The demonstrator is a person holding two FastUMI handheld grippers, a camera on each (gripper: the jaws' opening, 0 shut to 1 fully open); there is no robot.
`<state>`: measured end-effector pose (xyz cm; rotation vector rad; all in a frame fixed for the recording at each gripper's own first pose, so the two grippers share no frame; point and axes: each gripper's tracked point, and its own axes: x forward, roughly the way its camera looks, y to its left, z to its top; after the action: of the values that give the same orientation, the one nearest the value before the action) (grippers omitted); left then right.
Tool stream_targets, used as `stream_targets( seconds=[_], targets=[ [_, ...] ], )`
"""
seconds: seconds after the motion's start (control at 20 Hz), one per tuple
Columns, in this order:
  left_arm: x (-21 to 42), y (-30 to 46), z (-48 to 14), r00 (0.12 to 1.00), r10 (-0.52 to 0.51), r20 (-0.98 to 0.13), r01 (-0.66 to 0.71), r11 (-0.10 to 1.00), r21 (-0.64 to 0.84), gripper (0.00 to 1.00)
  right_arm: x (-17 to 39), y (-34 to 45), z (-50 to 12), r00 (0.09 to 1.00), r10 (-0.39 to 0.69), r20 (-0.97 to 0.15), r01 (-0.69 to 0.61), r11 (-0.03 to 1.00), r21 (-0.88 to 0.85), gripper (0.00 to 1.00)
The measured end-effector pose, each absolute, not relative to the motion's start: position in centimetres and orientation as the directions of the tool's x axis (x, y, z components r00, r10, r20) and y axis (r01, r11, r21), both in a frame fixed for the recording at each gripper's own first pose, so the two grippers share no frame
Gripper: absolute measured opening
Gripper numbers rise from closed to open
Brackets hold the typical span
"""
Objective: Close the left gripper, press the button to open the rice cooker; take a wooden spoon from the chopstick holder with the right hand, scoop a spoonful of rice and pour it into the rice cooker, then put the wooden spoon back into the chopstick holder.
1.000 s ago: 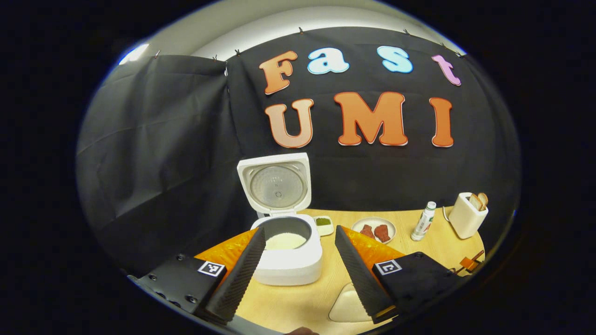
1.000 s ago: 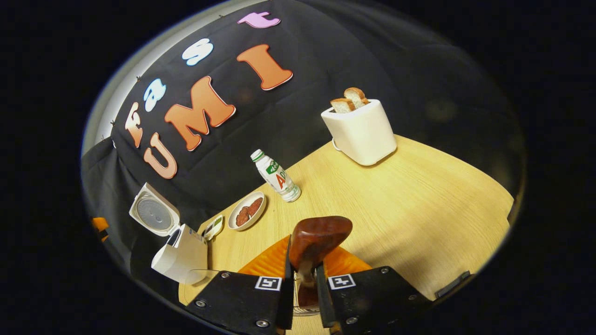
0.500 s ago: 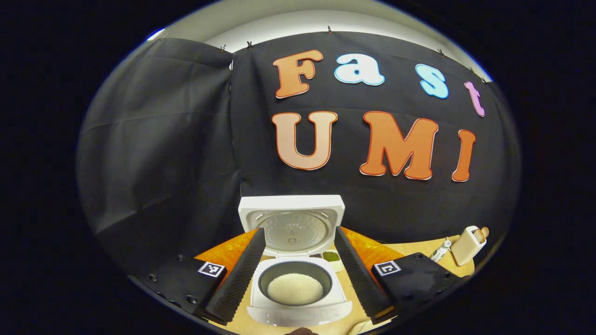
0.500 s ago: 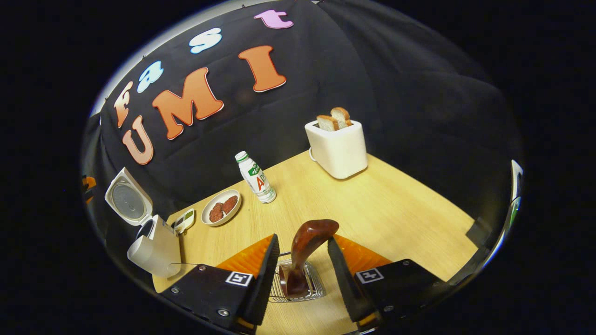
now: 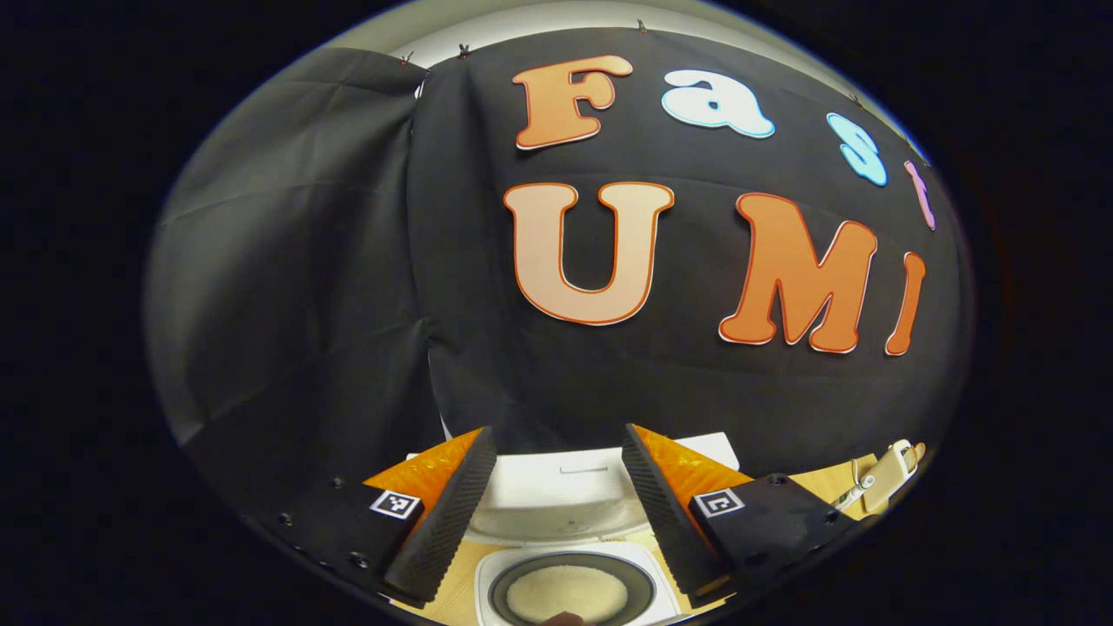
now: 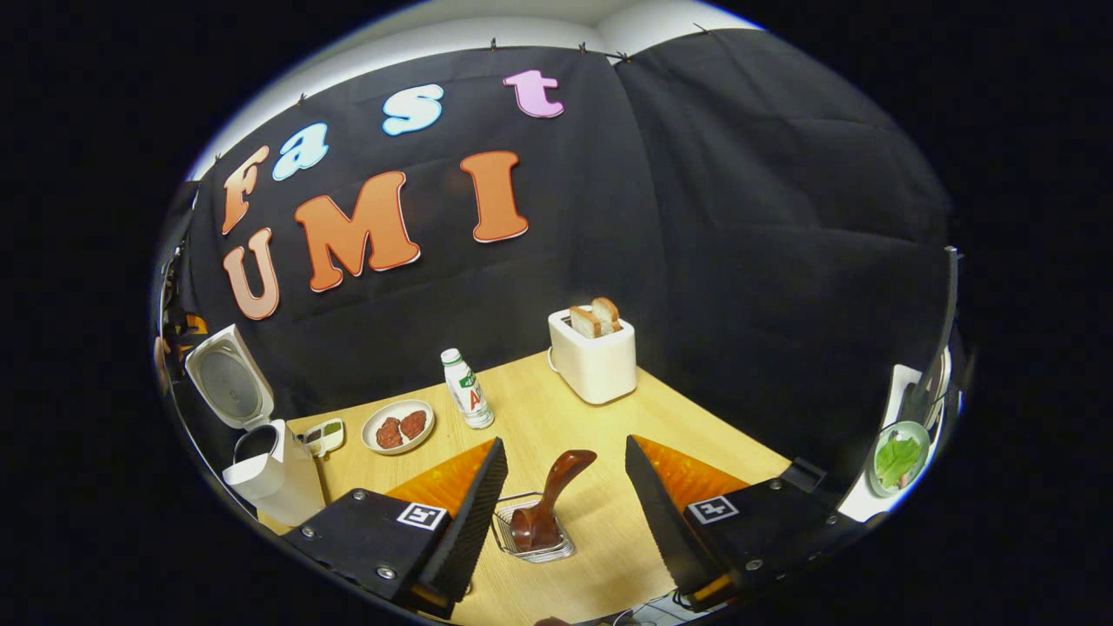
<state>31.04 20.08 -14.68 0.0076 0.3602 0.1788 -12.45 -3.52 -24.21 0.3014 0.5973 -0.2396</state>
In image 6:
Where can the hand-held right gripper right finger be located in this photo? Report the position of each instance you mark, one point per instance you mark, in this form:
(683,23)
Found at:
(665,526)

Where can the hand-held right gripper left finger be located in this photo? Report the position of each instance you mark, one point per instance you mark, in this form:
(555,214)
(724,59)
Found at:
(474,522)

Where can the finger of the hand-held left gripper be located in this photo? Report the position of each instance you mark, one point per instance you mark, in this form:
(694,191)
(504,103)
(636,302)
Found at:
(193,330)

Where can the brown wooden spoon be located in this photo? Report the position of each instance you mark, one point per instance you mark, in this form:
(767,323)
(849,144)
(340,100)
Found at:
(556,487)

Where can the white rice cooker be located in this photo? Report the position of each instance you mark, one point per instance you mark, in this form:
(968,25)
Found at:
(278,482)

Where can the brown meat patty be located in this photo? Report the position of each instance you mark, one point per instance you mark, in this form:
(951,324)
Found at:
(413,424)
(389,433)

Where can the white drink bottle green cap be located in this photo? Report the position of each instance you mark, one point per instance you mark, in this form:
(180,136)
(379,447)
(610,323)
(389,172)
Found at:
(469,396)

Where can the white oval plate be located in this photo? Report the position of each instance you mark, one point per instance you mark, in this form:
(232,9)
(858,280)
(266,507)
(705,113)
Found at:
(369,439)

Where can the black table edge clamp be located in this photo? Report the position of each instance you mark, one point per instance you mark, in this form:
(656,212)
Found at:
(804,474)

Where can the small white sauce dish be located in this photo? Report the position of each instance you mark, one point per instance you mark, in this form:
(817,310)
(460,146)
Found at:
(323,437)

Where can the white toaster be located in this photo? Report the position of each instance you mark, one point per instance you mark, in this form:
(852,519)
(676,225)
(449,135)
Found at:
(596,369)

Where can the toast bread slice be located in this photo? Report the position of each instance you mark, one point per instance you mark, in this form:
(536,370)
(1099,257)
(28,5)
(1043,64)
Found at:
(584,323)
(607,313)

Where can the green lettuce leaf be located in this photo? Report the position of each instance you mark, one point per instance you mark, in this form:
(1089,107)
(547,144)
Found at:
(897,456)

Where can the pale green bowl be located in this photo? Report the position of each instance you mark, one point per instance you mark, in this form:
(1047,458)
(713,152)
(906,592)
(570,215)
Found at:
(922,435)

